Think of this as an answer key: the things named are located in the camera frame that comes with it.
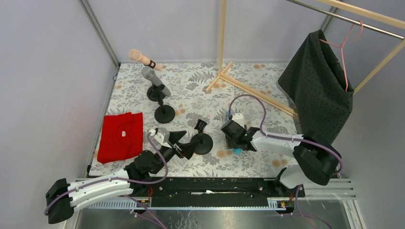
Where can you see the pink wire hanger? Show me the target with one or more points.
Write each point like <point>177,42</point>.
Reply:
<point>342,45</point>

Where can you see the beige microphone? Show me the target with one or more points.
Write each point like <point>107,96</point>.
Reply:
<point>137,56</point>

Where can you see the red folded shirt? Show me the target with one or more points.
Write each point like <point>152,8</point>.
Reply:
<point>121,137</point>

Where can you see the dark dotted hanging cloth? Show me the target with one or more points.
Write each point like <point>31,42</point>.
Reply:
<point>315,81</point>

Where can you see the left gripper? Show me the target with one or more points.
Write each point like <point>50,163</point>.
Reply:
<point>174,147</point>

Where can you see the floral table mat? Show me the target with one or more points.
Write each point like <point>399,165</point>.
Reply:
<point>187,83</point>

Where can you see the grey microphone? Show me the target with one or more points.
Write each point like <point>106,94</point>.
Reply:
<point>149,74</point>

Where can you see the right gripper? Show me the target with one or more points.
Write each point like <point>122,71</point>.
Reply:
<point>244,136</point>

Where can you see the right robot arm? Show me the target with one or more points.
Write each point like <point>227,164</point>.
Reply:
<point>316,159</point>

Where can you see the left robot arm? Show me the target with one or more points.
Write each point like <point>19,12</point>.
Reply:
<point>63,199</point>

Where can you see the blue microphone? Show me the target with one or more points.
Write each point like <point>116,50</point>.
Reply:
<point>237,151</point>

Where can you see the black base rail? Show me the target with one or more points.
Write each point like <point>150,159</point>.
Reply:
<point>202,192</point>

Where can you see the black mic stand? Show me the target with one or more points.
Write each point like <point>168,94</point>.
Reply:
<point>205,142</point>
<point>153,92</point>
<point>164,113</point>

